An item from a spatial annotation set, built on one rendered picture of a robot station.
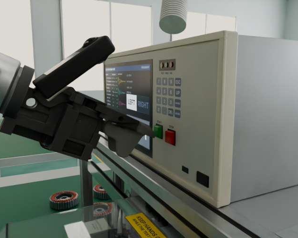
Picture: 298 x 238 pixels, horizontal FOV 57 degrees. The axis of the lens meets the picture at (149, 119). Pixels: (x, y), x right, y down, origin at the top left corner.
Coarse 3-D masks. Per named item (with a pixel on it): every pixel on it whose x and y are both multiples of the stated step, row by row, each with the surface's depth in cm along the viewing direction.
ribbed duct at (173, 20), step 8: (168, 0) 160; (176, 0) 159; (184, 0) 161; (168, 8) 157; (176, 8) 156; (184, 8) 160; (160, 16) 161; (168, 16) 156; (176, 16) 155; (184, 16) 158; (160, 24) 163; (168, 24) 162; (176, 24) 161; (184, 24) 160; (168, 32) 168; (176, 32) 167
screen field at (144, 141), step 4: (132, 116) 54; (140, 120) 51; (144, 120) 49; (148, 124) 48; (144, 136) 50; (148, 136) 48; (140, 140) 51; (144, 140) 50; (148, 140) 48; (140, 144) 51; (144, 144) 50; (148, 144) 48; (148, 148) 49
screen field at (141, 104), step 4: (128, 96) 55; (132, 96) 53; (136, 96) 52; (140, 96) 50; (144, 96) 48; (128, 100) 55; (132, 100) 53; (136, 100) 52; (140, 100) 50; (144, 100) 49; (148, 100) 47; (128, 104) 55; (132, 104) 54; (136, 104) 52; (140, 104) 50; (144, 104) 49; (148, 104) 47; (128, 108) 56; (132, 108) 54; (136, 108) 52; (140, 108) 50; (144, 108) 49; (148, 108) 47; (144, 112) 49; (148, 112) 48
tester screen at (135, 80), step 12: (108, 72) 65; (120, 72) 58; (132, 72) 52; (144, 72) 48; (108, 84) 66; (120, 84) 59; (132, 84) 53; (144, 84) 48; (108, 96) 66; (120, 96) 59; (120, 108) 60
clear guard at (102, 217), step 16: (80, 208) 43; (96, 208) 43; (112, 208) 43; (128, 208) 43; (144, 208) 43; (16, 224) 39; (32, 224) 39; (48, 224) 39; (64, 224) 39; (80, 224) 39; (96, 224) 39; (112, 224) 39; (128, 224) 39; (160, 224) 39
